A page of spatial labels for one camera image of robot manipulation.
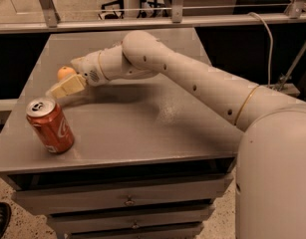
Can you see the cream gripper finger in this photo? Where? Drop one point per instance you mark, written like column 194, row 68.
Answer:
column 71, row 84

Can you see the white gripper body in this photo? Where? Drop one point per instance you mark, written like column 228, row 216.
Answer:
column 90, row 68

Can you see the orange fruit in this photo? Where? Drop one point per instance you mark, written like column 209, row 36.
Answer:
column 65, row 72

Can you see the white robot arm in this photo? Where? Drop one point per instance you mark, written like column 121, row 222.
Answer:
column 271, row 163

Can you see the red soda can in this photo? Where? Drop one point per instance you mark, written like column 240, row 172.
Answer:
column 49, row 123

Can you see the black office chair base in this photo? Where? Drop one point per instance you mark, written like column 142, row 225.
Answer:
column 112, row 10

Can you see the grey drawer cabinet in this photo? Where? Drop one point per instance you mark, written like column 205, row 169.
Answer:
column 124, row 131

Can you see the top grey drawer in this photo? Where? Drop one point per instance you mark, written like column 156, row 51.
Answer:
column 124, row 194

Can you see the grey drawer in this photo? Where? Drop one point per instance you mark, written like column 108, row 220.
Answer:
column 124, row 194
column 173, row 231
column 131, row 219

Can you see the middle grey drawer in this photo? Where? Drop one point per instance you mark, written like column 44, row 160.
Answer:
column 131, row 219

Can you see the black shoe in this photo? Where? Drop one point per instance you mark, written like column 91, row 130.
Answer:
column 5, row 216

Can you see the bottom grey drawer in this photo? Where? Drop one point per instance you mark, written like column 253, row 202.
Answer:
column 173, row 231

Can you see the metal railing frame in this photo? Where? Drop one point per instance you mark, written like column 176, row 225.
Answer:
column 29, row 16

